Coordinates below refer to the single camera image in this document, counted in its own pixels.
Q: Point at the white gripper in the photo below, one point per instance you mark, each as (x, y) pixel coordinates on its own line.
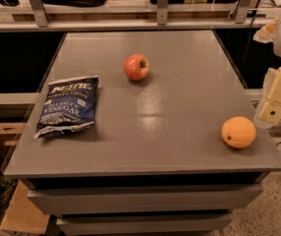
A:
(268, 111)

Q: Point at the orange fruit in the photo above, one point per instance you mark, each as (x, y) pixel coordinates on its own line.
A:
(238, 132)

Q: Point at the red apple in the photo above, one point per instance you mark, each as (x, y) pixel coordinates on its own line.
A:
(136, 67)

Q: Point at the grey lower drawer front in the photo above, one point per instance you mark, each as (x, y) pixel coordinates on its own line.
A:
(117, 225)

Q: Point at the grey drawer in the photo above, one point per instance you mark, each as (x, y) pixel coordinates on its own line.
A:
(117, 225)
(144, 199)

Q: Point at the blue kettle chips bag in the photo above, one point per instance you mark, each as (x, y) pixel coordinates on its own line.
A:
(69, 106)

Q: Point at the grey upper drawer front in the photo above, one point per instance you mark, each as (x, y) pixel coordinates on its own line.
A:
(144, 199)

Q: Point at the brown cardboard box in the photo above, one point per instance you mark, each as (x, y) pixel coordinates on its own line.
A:
(18, 216)

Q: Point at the metal shelf bracket right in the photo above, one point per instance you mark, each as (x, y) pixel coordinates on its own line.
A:
(241, 11)

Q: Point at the metal shelf bracket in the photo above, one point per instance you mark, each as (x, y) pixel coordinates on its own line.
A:
(241, 11)
(39, 13)
(162, 12)

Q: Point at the metal shelf bracket middle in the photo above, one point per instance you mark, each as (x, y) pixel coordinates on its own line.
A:
(162, 12)

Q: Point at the metal shelf bracket left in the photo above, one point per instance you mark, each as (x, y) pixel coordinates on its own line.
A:
(39, 13)

